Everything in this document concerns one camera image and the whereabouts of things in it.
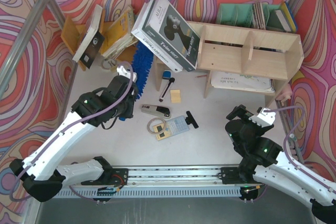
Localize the black and white paperback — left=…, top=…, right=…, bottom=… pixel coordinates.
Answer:
left=72, top=4, right=104, bottom=69

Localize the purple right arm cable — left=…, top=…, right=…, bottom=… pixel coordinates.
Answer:
left=263, top=104, right=336, bottom=190

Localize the blue microfiber duster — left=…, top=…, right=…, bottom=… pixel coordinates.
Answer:
left=119, top=42, right=155, bottom=122

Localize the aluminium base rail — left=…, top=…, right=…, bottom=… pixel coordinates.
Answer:
left=34, top=165, right=318, bottom=198

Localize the blue bound book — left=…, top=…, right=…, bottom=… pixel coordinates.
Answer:
left=279, top=2, right=298, bottom=33

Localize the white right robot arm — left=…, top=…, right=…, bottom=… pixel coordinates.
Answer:
left=220, top=105, right=335, bottom=223

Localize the large Twins story book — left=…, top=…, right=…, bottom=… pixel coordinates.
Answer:
left=142, top=0, right=200, bottom=72

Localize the tape roll ring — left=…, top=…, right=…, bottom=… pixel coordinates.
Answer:
left=146, top=117, right=167, bottom=134

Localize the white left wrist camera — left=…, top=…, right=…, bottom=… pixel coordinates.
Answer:
left=117, top=66, right=137, bottom=82

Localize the yellow wooden book stand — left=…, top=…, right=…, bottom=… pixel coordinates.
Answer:
left=61, top=9, right=138, bottom=71

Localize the mint green desk organizer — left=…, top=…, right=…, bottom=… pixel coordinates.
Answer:
left=216, top=3, right=291, bottom=31

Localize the yellow blue calculator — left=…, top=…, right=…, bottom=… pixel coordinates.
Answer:
left=156, top=116, right=190, bottom=141

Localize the yellow book stack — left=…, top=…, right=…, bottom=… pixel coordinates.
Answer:
left=101, top=6, right=137, bottom=59

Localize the white Choklad book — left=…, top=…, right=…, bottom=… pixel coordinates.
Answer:
left=131, top=0, right=183, bottom=72

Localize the light wooden bookshelf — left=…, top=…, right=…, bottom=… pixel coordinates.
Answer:
left=153, top=20, right=305, bottom=108

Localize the grey black stapler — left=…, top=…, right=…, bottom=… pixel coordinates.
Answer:
left=140, top=104, right=171, bottom=119

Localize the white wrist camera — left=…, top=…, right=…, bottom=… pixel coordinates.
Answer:
left=117, top=66, right=137, bottom=82
left=249, top=107, right=276, bottom=127

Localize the blue and white eraser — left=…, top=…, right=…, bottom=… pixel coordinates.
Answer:
left=162, top=70, right=172, bottom=80

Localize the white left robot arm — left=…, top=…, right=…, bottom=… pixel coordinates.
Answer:
left=9, top=74, right=148, bottom=202

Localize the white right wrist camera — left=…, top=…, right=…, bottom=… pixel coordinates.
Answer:
left=249, top=107, right=276, bottom=127

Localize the yellow sticky note pad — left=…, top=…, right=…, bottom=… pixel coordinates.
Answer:
left=170, top=90, right=181, bottom=103

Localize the pink pig figurine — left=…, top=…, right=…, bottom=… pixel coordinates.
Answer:
left=275, top=83, right=292, bottom=104

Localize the black and white marker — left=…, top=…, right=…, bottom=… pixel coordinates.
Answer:
left=159, top=78, right=175, bottom=102

